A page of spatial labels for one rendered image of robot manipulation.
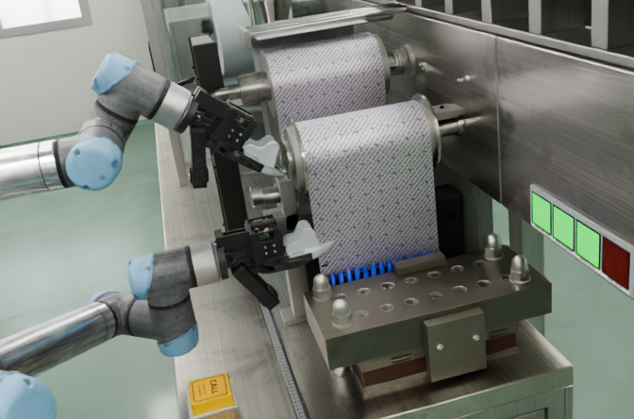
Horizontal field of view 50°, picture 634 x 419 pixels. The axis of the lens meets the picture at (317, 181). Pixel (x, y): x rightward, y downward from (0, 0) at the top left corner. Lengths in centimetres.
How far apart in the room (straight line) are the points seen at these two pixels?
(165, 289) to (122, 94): 34
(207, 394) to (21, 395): 38
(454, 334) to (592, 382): 158
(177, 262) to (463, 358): 51
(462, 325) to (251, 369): 40
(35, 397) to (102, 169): 32
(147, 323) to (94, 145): 38
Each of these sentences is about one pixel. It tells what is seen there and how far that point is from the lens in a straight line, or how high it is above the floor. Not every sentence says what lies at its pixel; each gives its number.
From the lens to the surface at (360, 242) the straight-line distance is 128.
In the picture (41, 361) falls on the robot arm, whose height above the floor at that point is 106.
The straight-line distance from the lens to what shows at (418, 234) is 132.
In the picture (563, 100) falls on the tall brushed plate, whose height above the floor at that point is 137.
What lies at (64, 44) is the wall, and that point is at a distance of 677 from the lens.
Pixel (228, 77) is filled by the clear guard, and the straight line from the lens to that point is 220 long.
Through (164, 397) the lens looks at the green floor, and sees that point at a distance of 286.
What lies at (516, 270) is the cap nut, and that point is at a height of 105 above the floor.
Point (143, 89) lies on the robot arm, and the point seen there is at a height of 143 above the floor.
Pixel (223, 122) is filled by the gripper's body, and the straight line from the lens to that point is 119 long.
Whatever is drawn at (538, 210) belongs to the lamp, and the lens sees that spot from 112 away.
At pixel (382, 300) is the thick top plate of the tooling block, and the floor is 103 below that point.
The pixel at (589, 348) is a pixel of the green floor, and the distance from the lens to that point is 288.
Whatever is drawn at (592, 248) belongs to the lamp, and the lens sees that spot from 102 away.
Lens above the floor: 165
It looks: 21 degrees down
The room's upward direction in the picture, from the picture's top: 8 degrees counter-clockwise
